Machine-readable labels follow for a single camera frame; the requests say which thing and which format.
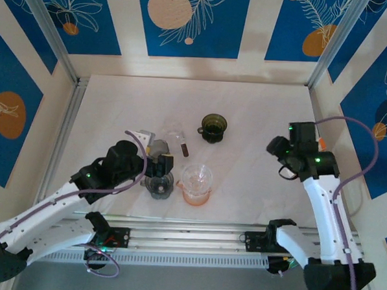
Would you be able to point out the black controller box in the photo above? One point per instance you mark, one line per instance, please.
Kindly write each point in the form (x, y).
(97, 255)
(278, 266)

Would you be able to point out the aluminium side rail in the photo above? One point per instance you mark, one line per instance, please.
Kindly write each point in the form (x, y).
(64, 135)

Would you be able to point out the aluminium front mounting rail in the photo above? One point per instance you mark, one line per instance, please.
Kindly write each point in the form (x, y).
(188, 235)

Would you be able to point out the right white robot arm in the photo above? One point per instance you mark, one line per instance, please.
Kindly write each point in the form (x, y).
(322, 216)

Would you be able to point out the aluminium frame post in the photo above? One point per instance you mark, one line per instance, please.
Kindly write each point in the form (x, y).
(335, 42)
(50, 30)

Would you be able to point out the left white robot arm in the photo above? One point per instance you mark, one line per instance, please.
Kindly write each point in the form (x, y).
(30, 221)

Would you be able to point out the dark green coffee dripper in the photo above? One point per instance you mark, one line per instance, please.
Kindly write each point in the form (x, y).
(214, 128)

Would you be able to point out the orange glass carafe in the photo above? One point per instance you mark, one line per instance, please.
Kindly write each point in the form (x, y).
(194, 198)

